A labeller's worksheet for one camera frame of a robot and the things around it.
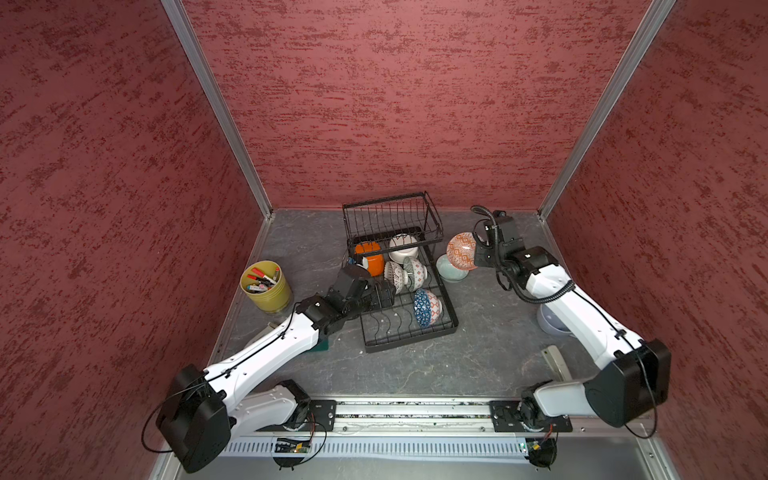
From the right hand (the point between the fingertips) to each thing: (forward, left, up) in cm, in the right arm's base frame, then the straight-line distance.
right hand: (481, 254), depth 83 cm
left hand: (-10, +29, -6) cm, 31 cm away
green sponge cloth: (-29, +40, +10) cm, 50 cm away
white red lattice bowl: (-1, +24, -9) cm, 26 cm away
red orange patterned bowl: (+4, +4, -3) cm, 7 cm away
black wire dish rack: (+13, +29, +1) cm, 32 cm away
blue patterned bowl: (-11, +16, -9) cm, 22 cm away
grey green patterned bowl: (0, +18, -9) cm, 20 cm away
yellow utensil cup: (-7, +60, -8) cm, 61 cm away
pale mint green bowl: (+5, +6, -17) cm, 19 cm away
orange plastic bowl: (-2, +30, +3) cm, 31 cm away
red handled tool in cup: (-1, +65, -8) cm, 66 cm away
